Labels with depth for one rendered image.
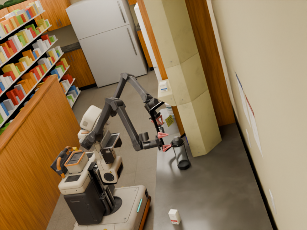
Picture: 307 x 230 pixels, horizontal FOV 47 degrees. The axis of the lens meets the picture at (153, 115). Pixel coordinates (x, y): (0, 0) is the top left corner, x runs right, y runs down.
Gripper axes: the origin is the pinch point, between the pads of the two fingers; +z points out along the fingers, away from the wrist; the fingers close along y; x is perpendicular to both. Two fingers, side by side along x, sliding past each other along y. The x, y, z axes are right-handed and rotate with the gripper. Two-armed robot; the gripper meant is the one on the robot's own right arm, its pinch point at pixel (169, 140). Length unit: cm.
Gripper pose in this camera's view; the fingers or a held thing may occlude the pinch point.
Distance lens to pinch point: 263.4
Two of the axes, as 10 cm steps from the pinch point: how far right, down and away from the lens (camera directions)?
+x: 0.5, -4.6, 8.9
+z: 9.6, -2.4, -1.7
